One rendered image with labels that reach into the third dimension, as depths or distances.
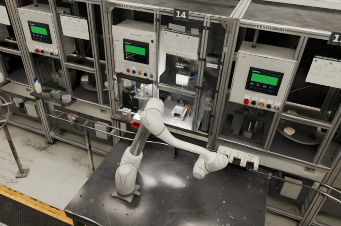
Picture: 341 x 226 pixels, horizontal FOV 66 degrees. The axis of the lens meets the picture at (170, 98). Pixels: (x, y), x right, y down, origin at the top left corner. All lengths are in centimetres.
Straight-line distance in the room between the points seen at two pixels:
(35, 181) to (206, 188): 206
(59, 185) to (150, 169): 131
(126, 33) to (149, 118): 89
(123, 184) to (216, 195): 80
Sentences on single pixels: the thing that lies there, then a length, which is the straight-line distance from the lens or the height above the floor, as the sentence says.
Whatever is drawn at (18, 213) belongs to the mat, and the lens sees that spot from 336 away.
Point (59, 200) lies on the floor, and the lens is 332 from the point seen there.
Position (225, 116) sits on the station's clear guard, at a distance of 243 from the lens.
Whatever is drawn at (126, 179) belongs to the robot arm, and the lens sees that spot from 216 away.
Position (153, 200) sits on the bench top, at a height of 68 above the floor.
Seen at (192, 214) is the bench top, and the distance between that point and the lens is 227.
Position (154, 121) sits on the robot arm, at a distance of 179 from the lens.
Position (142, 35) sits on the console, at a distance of 229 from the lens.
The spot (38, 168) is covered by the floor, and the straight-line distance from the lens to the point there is 372.
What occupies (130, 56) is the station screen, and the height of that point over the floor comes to 158.
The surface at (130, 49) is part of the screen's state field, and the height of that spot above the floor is 165.
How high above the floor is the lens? 257
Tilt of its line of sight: 33 degrees down
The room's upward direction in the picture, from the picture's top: 3 degrees clockwise
